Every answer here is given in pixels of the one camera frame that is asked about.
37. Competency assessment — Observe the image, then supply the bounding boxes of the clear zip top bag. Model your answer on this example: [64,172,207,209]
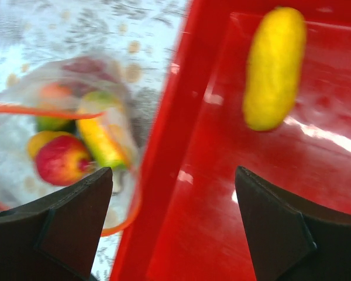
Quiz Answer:
[0,52,142,237]

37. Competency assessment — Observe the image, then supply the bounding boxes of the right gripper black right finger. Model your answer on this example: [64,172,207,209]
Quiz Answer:
[235,166,351,280]

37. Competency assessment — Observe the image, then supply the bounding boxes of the yellow corn cob toy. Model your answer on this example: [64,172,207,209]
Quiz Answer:
[242,7,307,131]

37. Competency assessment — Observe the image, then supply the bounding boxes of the orange fruit toy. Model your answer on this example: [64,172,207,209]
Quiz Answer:
[27,131,73,160]

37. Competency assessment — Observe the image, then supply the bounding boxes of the green orange mango toy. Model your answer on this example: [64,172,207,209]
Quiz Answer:
[36,82,75,133]

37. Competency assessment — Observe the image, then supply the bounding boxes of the red plastic tray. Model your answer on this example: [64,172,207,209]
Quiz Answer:
[110,1,351,280]

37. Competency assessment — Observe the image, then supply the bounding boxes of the yellow orange mango toy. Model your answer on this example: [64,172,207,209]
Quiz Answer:
[76,91,129,170]

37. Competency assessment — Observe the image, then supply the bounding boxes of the red apple toy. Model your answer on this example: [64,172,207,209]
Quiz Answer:
[35,135,94,186]

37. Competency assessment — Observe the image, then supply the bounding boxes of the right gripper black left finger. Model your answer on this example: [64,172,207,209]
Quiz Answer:
[0,167,113,280]

